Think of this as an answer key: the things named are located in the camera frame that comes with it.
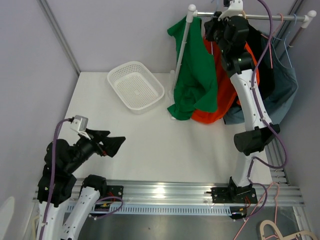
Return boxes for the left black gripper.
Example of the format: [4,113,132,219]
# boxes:
[65,127,125,173]

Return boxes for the green t shirt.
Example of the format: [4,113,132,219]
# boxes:
[167,17,218,121]

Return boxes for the orange t shirt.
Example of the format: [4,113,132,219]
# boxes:
[191,36,261,125]

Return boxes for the light blue wire hanger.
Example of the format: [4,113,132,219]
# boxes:
[211,0,220,56]

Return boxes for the beige wooden hanger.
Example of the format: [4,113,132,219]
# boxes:
[241,10,247,19]

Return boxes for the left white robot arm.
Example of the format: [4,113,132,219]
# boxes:
[36,129,126,240]

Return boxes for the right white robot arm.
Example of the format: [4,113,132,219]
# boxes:
[204,12,280,203]

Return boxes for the black t shirt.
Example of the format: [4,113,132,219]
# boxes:
[247,25,276,100]

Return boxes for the grey blue t shirt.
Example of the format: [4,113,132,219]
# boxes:
[223,45,299,125]

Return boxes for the beige hanger floor left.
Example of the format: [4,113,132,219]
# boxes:
[31,215,40,240]

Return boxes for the pink hanger on floor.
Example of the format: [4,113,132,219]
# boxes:
[233,181,281,240]

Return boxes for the beige hanger on floor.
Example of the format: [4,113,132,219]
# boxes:
[259,220,318,240]

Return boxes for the white metal clothes rack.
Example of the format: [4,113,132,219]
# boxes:
[172,0,317,89]

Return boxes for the white plastic basket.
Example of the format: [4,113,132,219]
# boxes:
[107,61,165,115]

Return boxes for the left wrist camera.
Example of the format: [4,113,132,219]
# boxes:
[70,115,91,140]

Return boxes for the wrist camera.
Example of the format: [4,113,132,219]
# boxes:
[218,0,244,21]
[70,115,91,140]

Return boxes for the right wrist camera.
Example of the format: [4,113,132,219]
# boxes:
[218,0,244,21]

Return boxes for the left black mount plate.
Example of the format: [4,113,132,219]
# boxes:
[101,185,124,201]

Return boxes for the black mount plate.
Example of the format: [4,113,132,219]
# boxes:
[211,186,258,204]
[101,185,124,201]

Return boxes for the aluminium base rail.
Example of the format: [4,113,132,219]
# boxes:
[32,144,306,208]

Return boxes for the white slotted cable duct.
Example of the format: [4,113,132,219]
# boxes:
[64,204,232,216]

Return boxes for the pink wire hanger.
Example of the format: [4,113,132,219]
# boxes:
[260,13,284,70]

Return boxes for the blue wire hanger right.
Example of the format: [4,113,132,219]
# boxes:
[271,13,298,68]

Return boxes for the right black mount plate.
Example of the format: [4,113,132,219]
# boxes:
[211,186,258,204]

